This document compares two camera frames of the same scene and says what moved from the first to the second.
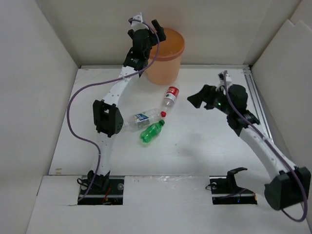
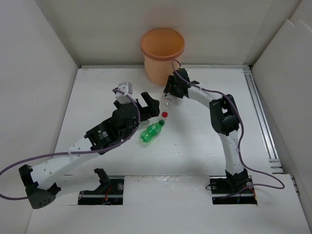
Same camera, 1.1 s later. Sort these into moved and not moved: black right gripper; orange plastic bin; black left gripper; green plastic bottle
Moved: black left gripper; black right gripper
Not moved: green plastic bottle; orange plastic bin
